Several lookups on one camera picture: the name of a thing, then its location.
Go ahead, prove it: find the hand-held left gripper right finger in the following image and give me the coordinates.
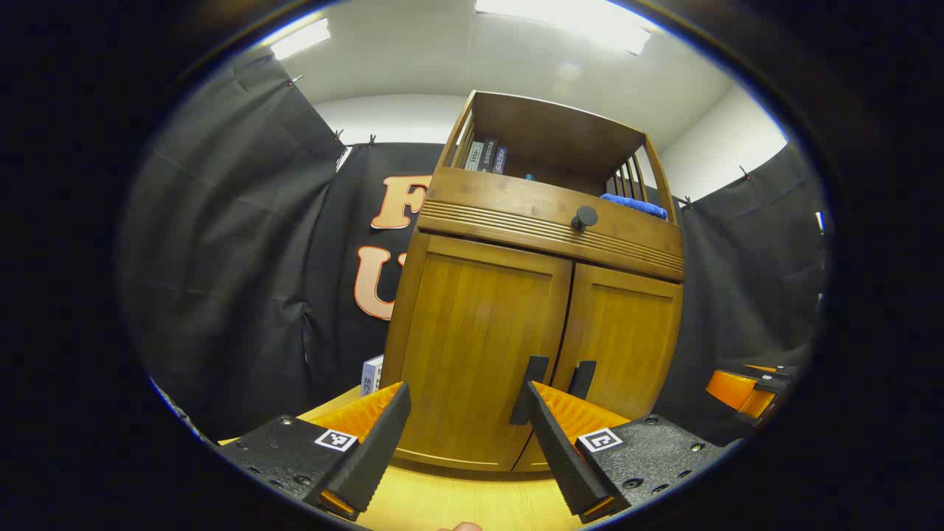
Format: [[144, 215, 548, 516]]
[[525, 381, 742, 524]]

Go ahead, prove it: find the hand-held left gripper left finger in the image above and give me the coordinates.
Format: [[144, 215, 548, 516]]
[[218, 381, 412, 521]]

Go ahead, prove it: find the black door handle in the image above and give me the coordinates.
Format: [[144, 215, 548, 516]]
[[510, 355, 550, 426], [568, 360, 597, 400]]

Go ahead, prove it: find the wooden cabinet door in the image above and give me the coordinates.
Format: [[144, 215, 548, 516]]
[[513, 263, 683, 473], [383, 235, 575, 473]]

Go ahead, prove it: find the wooden double-door shoe cabinet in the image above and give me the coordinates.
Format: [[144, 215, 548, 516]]
[[380, 90, 687, 473]]

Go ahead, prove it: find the wooden ribbed cabinet drawer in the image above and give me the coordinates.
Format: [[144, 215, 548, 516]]
[[417, 167, 687, 282]]

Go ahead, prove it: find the small white blue box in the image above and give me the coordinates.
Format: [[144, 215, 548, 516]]
[[361, 355, 385, 398]]

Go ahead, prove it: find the blue folded towel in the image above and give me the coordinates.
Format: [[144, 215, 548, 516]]
[[600, 193, 669, 221]]

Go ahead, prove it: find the black backdrop cloth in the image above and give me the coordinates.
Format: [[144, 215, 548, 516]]
[[122, 48, 830, 443]]

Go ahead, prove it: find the long ceiling light strip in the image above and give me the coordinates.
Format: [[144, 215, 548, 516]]
[[269, 18, 331, 60]]

